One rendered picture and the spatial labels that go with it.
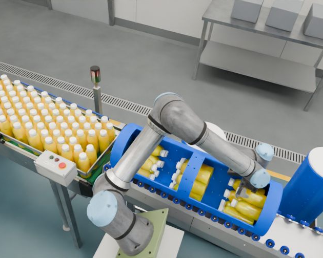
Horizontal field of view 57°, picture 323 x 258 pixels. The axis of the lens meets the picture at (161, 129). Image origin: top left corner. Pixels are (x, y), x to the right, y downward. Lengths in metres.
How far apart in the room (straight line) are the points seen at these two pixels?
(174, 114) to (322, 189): 1.31
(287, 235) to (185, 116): 1.05
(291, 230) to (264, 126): 2.07
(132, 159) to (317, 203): 1.40
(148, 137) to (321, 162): 1.27
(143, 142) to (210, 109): 2.66
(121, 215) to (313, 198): 1.40
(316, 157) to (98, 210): 1.45
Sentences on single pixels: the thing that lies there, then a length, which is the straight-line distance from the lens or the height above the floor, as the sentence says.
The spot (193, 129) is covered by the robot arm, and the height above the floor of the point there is 1.71.
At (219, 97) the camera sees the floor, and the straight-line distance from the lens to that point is 3.93.
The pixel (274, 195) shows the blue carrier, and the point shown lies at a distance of 1.52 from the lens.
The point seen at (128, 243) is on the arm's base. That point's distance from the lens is 1.15.
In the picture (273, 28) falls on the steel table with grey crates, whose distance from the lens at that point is 3.76.
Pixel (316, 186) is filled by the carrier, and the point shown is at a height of 0.94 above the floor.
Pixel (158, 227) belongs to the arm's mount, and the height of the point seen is 1.35.
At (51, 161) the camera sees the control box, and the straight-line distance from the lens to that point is 1.70.
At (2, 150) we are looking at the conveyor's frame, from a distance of 2.23.
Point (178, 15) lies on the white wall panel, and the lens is 4.77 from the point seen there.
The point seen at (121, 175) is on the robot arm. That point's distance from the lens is 1.16.
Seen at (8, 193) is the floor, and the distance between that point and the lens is 3.02.
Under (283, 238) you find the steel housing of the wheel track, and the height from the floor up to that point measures 0.93.
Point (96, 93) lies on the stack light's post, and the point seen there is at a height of 1.06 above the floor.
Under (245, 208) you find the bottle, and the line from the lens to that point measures 1.57.
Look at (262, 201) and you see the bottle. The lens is 1.57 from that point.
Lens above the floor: 2.40
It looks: 46 degrees down
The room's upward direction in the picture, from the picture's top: 7 degrees clockwise
